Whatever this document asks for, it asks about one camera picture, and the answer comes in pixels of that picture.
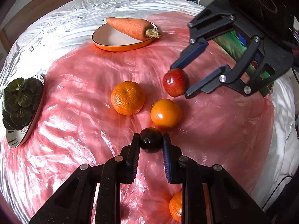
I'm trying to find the red apple back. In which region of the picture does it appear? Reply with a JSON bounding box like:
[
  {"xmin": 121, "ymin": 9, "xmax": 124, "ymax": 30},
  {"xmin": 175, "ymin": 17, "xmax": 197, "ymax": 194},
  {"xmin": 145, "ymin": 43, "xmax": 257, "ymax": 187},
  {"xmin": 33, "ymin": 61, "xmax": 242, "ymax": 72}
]
[{"xmin": 162, "ymin": 68, "xmax": 189, "ymax": 98}]

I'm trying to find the dark plum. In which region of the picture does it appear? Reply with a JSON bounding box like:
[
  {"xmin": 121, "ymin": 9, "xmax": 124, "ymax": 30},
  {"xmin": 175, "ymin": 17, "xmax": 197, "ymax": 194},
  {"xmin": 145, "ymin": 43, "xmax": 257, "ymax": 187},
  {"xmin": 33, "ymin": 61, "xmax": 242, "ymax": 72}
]
[{"xmin": 139, "ymin": 127, "xmax": 163, "ymax": 153}]

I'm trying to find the large front mandarin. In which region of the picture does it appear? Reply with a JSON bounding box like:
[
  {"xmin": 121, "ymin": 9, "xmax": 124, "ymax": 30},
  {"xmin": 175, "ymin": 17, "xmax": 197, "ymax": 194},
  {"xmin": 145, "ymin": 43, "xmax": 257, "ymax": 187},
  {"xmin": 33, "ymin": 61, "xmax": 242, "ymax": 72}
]
[{"xmin": 169, "ymin": 190, "xmax": 182, "ymax": 222}]

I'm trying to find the green rectangular tray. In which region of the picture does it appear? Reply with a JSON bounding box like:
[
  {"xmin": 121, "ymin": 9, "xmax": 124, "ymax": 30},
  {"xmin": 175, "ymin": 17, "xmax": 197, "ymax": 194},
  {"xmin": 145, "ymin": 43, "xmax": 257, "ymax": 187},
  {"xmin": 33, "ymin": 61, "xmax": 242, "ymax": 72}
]
[{"xmin": 213, "ymin": 30, "xmax": 274, "ymax": 83}]

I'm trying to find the middle small orange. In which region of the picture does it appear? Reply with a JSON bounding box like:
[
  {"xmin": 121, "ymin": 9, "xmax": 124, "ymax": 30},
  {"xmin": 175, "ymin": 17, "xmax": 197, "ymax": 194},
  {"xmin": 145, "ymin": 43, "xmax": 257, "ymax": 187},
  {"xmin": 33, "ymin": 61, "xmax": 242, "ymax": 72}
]
[{"xmin": 150, "ymin": 99, "xmax": 182, "ymax": 129}]

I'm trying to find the orange carrot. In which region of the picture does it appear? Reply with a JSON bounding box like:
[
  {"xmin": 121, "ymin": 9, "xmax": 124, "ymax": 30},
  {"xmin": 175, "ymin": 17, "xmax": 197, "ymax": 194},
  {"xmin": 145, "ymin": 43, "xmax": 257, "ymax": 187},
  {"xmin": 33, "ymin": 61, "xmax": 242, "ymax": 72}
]
[{"xmin": 106, "ymin": 17, "xmax": 161, "ymax": 41}]

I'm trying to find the back left mandarin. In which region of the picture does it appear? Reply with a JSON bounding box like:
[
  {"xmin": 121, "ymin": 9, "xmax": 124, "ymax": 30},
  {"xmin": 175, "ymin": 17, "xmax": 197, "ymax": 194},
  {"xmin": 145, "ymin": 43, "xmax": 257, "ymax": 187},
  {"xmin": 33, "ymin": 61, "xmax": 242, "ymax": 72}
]
[{"xmin": 110, "ymin": 81, "xmax": 145, "ymax": 116}]

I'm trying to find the orange rimmed white plate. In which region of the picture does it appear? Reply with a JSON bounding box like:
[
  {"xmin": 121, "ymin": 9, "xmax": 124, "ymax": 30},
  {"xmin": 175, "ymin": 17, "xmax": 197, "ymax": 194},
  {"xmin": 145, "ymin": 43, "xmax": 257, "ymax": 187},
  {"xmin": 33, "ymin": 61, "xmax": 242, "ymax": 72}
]
[{"xmin": 92, "ymin": 23, "xmax": 156, "ymax": 52}]

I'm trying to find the silver oval plate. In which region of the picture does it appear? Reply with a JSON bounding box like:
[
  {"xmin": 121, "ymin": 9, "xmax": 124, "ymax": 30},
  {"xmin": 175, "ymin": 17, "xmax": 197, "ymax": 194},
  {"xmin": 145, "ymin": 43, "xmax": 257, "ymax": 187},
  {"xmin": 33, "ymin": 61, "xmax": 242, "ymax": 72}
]
[{"xmin": 2, "ymin": 74, "xmax": 45, "ymax": 148}]

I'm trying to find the pink plastic sheet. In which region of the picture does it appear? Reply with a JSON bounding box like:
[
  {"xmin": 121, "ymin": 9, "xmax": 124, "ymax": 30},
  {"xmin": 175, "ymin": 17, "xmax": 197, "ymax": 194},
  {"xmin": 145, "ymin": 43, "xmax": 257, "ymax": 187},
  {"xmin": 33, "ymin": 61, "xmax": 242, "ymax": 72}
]
[{"xmin": 1, "ymin": 12, "xmax": 274, "ymax": 221}]

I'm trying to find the dark green leafy vegetable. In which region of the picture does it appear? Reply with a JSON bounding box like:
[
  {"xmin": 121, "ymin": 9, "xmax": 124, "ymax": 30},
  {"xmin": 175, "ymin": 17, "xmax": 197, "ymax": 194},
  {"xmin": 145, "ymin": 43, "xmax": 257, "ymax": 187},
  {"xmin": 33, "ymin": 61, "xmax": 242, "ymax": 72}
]
[{"xmin": 2, "ymin": 77, "xmax": 44, "ymax": 130}]

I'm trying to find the white bed duvet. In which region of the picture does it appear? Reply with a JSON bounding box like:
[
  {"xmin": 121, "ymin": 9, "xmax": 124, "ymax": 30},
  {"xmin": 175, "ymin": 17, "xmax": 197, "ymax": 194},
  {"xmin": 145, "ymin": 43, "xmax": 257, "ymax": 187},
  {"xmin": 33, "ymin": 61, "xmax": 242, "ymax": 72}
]
[{"xmin": 1, "ymin": 0, "xmax": 298, "ymax": 208}]

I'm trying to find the black cable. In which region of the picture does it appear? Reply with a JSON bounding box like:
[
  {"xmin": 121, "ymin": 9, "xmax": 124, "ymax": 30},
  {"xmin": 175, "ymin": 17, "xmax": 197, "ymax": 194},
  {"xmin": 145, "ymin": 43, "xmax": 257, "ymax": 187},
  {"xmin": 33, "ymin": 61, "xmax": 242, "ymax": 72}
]
[{"xmin": 261, "ymin": 174, "xmax": 294, "ymax": 211}]

